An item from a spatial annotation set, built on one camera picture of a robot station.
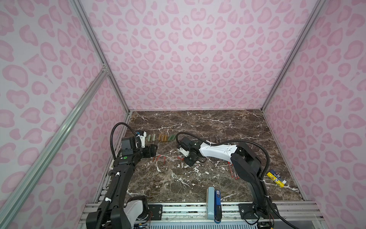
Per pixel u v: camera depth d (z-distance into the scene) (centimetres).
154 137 103
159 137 103
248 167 52
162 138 103
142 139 75
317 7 70
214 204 71
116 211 40
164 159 93
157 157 93
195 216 72
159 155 95
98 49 84
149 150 73
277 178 82
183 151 77
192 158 79
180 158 92
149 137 103
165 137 103
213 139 101
